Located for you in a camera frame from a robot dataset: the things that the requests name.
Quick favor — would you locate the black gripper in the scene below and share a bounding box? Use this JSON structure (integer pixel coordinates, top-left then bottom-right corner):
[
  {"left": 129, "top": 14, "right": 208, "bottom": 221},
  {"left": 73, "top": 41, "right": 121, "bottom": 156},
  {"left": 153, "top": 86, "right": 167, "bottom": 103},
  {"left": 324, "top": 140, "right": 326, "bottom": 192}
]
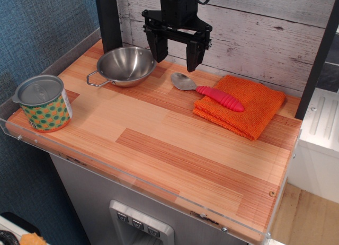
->
[{"left": 142, "top": 0, "right": 212, "bottom": 72}]

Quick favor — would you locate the silver metal bowl with handle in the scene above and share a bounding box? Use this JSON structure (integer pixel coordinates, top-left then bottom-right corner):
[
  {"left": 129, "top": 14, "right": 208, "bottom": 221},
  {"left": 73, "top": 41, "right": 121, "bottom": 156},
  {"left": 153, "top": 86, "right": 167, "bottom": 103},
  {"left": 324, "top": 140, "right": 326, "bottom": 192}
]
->
[{"left": 86, "top": 47, "right": 156, "bottom": 88}]

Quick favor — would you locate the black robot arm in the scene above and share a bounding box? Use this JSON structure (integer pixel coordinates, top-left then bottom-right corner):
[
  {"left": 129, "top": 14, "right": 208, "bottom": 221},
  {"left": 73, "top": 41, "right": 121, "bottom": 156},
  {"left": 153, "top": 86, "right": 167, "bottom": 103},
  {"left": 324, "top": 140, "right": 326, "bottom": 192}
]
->
[{"left": 142, "top": 0, "right": 212, "bottom": 72}]

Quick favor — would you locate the orange folded cloth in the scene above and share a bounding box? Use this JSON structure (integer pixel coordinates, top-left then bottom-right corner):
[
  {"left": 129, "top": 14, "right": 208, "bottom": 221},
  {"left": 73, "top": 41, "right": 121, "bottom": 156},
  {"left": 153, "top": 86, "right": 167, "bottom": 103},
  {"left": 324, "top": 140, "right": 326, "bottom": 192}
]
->
[{"left": 193, "top": 75, "right": 286, "bottom": 141}]

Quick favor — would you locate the patterned can with grey lid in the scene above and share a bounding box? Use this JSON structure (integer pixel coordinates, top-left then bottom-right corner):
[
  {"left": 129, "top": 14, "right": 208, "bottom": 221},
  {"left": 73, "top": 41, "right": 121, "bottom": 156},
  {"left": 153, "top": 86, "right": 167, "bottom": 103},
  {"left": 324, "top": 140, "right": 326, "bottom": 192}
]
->
[{"left": 12, "top": 75, "right": 73, "bottom": 133}]

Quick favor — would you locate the grey toy fridge cabinet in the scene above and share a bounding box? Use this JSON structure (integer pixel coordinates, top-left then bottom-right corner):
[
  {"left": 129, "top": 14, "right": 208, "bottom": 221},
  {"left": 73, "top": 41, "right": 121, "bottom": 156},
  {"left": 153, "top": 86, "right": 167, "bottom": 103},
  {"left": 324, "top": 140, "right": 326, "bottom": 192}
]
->
[{"left": 51, "top": 155, "right": 245, "bottom": 244}]

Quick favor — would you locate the clear acrylic table guard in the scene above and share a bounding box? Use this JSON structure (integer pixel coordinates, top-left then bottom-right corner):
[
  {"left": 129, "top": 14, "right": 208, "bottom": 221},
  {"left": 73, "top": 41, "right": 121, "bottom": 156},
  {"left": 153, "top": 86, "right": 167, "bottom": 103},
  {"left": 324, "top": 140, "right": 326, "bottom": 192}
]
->
[{"left": 3, "top": 41, "right": 301, "bottom": 244}]

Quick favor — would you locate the white toy sink unit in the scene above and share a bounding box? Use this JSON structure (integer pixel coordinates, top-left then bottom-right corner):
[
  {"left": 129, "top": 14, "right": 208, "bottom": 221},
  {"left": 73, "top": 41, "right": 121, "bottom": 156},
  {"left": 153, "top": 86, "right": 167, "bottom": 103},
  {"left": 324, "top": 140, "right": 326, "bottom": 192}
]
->
[{"left": 288, "top": 89, "right": 338, "bottom": 203}]

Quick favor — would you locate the silver dispenser button panel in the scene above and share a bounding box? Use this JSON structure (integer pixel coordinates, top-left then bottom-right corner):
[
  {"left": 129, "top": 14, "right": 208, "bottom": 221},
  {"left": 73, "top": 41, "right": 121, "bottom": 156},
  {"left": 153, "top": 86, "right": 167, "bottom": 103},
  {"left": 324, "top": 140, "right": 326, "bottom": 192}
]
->
[{"left": 109, "top": 200, "right": 176, "bottom": 244}]

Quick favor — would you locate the orange sponge bottom left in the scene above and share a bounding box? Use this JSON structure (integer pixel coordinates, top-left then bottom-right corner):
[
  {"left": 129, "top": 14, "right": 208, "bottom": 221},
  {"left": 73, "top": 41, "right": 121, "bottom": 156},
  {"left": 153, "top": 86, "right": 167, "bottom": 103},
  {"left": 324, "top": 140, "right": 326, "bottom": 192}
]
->
[{"left": 20, "top": 233, "right": 47, "bottom": 245}]

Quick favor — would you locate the spoon with pink handle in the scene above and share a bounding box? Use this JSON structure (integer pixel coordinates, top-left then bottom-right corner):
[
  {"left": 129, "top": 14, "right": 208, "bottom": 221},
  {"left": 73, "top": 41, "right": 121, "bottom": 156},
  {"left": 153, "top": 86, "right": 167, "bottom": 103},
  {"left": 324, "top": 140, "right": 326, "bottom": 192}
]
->
[{"left": 171, "top": 72, "right": 245, "bottom": 112}]

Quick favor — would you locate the black vertical post left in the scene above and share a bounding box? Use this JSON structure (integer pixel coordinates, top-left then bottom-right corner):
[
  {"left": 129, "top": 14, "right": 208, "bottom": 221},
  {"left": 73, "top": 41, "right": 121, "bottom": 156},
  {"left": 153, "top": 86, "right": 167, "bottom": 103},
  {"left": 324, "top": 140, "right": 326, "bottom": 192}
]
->
[{"left": 96, "top": 0, "right": 122, "bottom": 53}]

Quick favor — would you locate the black vertical post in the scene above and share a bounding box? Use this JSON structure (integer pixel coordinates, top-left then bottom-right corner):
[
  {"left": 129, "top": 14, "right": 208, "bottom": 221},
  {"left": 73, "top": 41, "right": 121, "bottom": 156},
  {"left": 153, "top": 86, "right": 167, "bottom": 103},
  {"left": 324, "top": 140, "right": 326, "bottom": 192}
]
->
[
  {"left": 96, "top": 0, "right": 122, "bottom": 53},
  {"left": 295, "top": 0, "right": 338, "bottom": 120}
]

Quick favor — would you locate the black vertical post right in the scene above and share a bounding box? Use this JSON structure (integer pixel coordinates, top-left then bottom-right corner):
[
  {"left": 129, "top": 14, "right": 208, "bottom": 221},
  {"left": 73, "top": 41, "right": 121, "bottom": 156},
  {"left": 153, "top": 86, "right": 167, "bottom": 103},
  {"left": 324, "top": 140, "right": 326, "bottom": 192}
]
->
[{"left": 295, "top": 0, "right": 338, "bottom": 120}]

